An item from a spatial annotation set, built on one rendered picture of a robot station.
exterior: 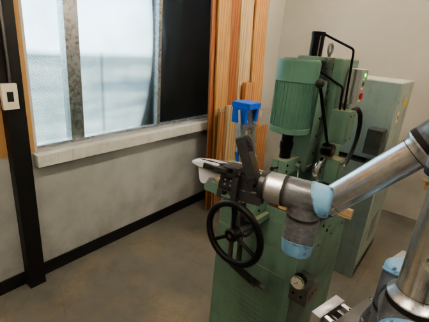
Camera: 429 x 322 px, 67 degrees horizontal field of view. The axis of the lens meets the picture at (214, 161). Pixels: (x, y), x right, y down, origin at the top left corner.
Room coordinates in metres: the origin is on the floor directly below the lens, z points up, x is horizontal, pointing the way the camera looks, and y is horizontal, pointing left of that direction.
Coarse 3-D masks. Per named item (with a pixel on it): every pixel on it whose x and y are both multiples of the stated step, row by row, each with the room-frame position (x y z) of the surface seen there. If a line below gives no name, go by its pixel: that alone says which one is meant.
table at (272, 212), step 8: (208, 184) 1.48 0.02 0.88; (216, 184) 1.44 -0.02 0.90; (216, 192) 1.44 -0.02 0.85; (224, 208) 1.28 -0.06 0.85; (272, 208) 1.24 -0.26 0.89; (256, 216) 1.20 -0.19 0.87; (264, 216) 1.21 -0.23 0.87; (272, 216) 1.24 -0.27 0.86; (280, 216) 1.21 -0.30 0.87; (320, 224) 1.14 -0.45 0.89; (328, 224) 1.22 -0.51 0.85; (320, 232) 1.16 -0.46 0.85
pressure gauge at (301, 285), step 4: (292, 276) 1.08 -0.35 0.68; (296, 276) 1.07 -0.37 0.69; (300, 276) 1.07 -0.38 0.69; (304, 276) 1.08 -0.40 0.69; (292, 280) 1.08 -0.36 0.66; (296, 280) 1.07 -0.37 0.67; (300, 280) 1.06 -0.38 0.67; (304, 280) 1.06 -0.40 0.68; (292, 284) 1.08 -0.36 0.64; (296, 284) 1.07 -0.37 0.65; (300, 284) 1.06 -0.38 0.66; (304, 284) 1.05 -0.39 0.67; (296, 288) 1.07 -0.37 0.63; (300, 288) 1.06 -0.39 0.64
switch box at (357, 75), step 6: (348, 72) 1.55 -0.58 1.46; (354, 72) 1.53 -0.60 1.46; (360, 72) 1.51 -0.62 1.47; (366, 72) 1.56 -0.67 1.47; (354, 78) 1.52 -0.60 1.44; (360, 78) 1.51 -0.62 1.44; (366, 78) 1.58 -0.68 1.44; (354, 84) 1.52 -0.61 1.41; (360, 84) 1.52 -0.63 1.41; (354, 90) 1.52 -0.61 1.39; (360, 90) 1.54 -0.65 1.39; (348, 96) 1.53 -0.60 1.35; (354, 96) 1.51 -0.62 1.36; (342, 102) 1.54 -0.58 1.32; (348, 102) 1.53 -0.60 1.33; (354, 102) 1.51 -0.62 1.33; (360, 102) 1.57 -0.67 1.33
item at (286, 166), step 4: (292, 156) 1.45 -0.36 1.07; (296, 156) 1.45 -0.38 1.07; (272, 160) 1.39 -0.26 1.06; (276, 160) 1.38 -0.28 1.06; (280, 160) 1.37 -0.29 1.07; (284, 160) 1.37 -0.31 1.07; (288, 160) 1.37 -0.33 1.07; (292, 160) 1.40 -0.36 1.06; (296, 160) 1.43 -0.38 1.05; (272, 164) 1.39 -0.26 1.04; (276, 164) 1.37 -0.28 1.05; (280, 164) 1.36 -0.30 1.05; (284, 164) 1.35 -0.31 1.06; (288, 164) 1.36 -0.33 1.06; (292, 164) 1.41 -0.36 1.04; (280, 168) 1.36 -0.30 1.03; (284, 168) 1.35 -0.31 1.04; (288, 168) 1.38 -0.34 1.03; (292, 168) 1.41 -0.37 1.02; (296, 168) 1.44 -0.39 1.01; (280, 172) 1.36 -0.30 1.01; (284, 172) 1.35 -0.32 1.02; (288, 172) 1.38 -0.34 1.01
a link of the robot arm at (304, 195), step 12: (288, 180) 0.69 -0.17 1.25; (300, 180) 0.69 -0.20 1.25; (288, 192) 0.67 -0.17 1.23; (300, 192) 0.66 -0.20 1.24; (312, 192) 0.65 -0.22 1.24; (324, 192) 0.65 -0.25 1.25; (288, 204) 0.67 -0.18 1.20; (300, 204) 0.65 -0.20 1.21; (312, 204) 0.64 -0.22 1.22; (324, 204) 0.63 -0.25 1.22; (300, 216) 0.65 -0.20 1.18; (312, 216) 0.65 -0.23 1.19; (324, 216) 0.64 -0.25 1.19
